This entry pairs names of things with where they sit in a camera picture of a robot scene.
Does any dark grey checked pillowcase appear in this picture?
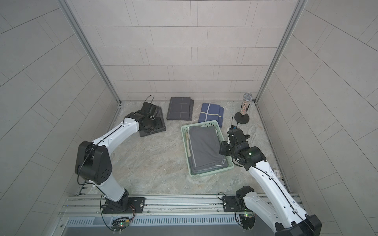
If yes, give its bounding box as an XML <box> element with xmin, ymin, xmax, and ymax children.
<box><xmin>166</xmin><ymin>97</ymin><xmax>194</xmax><ymax>121</ymax></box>
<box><xmin>139</xmin><ymin>106</ymin><xmax>166</xmax><ymax>137</ymax></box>

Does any plain grey pillowcase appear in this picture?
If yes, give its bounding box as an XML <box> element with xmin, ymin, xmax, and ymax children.
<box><xmin>188</xmin><ymin>126</ymin><xmax>228</xmax><ymax>175</ymax></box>

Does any light green plastic basket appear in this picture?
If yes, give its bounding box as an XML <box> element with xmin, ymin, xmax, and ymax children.
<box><xmin>181</xmin><ymin>121</ymin><xmax>234</xmax><ymax>177</ymax></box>

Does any blue pillowcase yellow stripe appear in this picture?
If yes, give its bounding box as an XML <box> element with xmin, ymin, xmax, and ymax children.
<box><xmin>198</xmin><ymin>103</ymin><xmax>224</xmax><ymax>128</ymax></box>

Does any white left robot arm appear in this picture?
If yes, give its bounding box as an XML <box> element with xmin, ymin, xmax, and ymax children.
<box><xmin>75</xmin><ymin>102</ymin><xmax>166</xmax><ymax>213</ymax></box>

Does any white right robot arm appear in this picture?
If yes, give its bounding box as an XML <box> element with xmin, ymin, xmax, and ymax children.
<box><xmin>220</xmin><ymin>125</ymin><xmax>322</xmax><ymax>236</ymax></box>

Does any dark grey checked pillowcase back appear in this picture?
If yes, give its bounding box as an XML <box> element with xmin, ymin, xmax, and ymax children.
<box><xmin>166</xmin><ymin>97</ymin><xmax>194</xmax><ymax>121</ymax></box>

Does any right round circuit board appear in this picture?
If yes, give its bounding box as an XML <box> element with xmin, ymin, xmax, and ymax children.
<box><xmin>238</xmin><ymin>213</ymin><xmax>256</xmax><ymax>231</ymax></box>

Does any left green circuit board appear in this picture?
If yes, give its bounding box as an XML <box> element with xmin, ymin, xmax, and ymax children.
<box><xmin>111</xmin><ymin>217</ymin><xmax>130</xmax><ymax>233</ymax></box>

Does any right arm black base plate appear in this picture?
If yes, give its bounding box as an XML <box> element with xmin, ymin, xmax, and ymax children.
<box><xmin>221</xmin><ymin>195</ymin><xmax>253</xmax><ymax>213</ymax></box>

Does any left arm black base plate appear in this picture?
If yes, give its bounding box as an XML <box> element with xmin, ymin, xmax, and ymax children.
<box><xmin>101</xmin><ymin>196</ymin><xmax>146</xmax><ymax>214</ymax></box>

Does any aluminium front rail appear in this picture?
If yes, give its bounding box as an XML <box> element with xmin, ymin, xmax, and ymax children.
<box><xmin>58</xmin><ymin>193</ymin><xmax>305</xmax><ymax>228</ymax></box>

